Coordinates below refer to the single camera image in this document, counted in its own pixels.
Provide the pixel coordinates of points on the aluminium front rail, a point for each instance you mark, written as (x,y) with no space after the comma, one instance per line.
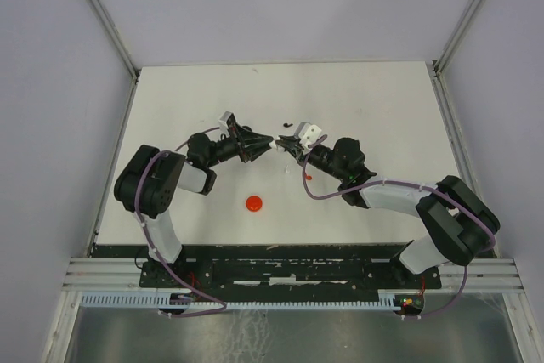
(482,276)

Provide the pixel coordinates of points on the right aluminium frame post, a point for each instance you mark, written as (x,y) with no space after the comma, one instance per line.
(461,28)

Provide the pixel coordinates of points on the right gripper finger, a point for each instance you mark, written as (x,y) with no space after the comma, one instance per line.
(296,151)
(288,140)

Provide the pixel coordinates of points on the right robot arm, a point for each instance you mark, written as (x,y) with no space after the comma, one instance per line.
(459,225)

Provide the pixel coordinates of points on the orange charging case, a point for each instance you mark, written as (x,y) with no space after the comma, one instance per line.
(254,203)

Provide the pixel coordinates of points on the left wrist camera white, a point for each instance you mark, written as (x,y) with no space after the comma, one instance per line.
(227,119)

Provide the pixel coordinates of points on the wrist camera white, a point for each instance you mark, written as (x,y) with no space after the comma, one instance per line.
(227,119)
(307,133)

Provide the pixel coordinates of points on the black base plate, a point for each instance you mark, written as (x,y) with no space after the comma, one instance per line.
(363,254)

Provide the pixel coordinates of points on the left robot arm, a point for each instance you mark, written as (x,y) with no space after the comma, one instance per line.
(147,185)

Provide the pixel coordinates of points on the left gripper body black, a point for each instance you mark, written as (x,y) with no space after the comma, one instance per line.
(228,148)

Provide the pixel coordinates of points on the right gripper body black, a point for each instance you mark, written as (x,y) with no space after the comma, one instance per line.
(320,156)

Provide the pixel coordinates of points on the left aluminium frame post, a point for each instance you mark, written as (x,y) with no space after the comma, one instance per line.
(107,23)

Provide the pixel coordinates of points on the white charging case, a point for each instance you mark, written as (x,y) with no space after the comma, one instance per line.
(275,146)

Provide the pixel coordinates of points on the aluminium frame post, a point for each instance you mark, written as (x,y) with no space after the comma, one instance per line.
(107,23)
(461,28)

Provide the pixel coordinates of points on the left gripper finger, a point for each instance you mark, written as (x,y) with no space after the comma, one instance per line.
(245,136)
(250,153)

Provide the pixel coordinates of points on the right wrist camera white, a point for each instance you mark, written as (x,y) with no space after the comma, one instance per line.
(307,133)

